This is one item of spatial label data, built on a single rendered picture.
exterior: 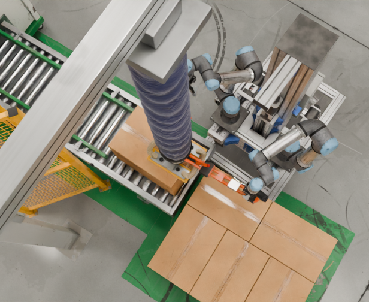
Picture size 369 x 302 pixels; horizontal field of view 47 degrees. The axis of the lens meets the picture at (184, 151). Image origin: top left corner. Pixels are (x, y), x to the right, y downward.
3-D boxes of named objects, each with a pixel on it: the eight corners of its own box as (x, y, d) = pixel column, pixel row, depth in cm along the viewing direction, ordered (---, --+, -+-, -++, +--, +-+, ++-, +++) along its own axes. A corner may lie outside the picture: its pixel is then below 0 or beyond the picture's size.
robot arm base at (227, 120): (227, 101, 325) (228, 96, 315) (244, 112, 322) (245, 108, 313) (215, 117, 322) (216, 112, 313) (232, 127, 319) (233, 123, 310)
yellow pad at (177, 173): (146, 159, 309) (145, 157, 304) (154, 147, 311) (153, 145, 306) (185, 183, 303) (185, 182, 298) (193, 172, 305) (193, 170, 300)
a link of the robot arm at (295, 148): (290, 137, 306) (293, 131, 293) (301, 153, 302) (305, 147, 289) (275, 145, 304) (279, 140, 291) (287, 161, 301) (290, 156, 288)
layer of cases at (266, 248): (152, 265, 383) (147, 266, 344) (210, 173, 402) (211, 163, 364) (269, 343, 362) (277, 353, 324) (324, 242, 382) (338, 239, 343)
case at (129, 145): (117, 157, 368) (107, 145, 329) (144, 121, 376) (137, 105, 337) (174, 196, 357) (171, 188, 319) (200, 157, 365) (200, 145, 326)
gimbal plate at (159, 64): (88, 42, 142) (85, 35, 138) (138, -24, 148) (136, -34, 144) (163, 85, 137) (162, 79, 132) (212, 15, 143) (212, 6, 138)
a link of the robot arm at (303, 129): (315, 108, 252) (245, 154, 258) (326, 123, 250) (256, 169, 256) (314, 112, 263) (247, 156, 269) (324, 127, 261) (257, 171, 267)
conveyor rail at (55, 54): (9, 34, 420) (0, 24, 402) (12, 30, 421) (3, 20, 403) (209, 153, 380) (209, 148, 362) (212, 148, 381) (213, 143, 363)
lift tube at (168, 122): (145, 141, 261) (99, 35, 140) (166, 109, 266) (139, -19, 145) (178, 161, 257) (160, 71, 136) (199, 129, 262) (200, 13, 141)
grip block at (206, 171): (197, 172, 295) (197, 170, 289) (205, 160, 297) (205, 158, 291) (208, 178, 293) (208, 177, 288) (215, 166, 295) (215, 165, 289)
